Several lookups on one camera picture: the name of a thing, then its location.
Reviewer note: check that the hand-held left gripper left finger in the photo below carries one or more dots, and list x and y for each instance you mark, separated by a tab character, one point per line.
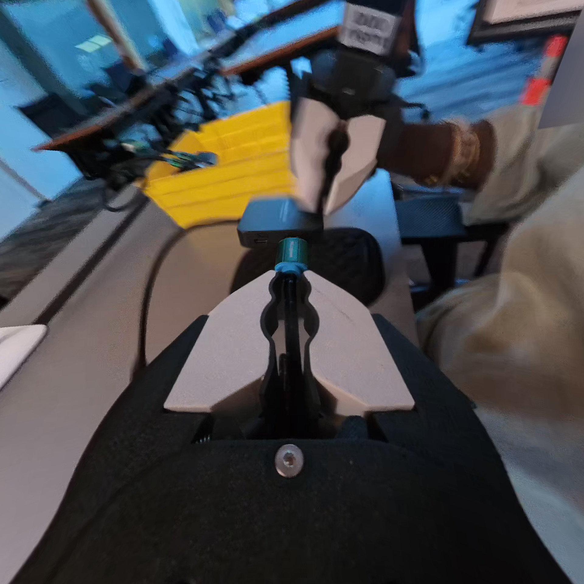
219	360

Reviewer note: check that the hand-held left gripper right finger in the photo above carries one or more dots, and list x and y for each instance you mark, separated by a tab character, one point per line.
360	360

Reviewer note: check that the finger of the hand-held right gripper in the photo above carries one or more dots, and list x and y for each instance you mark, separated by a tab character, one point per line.
308	150
360	155

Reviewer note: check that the black square adapter hub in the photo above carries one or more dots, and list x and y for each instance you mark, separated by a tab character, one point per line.
283	216

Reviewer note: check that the person's right forearm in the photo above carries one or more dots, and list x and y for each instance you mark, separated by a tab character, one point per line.
511	146

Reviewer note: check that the person's right hand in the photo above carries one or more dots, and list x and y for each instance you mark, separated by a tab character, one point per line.
415	150

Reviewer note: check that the long wooden desk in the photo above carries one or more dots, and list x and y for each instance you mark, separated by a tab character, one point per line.
283	45

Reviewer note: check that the black office chair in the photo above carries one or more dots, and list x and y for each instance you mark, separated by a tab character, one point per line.
429	214

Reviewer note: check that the black quilted mat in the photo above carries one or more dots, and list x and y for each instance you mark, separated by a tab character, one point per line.
351	264

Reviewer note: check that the large black white marker board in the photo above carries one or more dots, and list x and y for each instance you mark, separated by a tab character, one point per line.
524	13

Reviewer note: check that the flat white object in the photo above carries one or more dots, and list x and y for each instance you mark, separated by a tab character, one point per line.
18	346

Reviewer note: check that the red striped post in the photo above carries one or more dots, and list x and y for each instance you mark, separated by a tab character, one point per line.
543	77

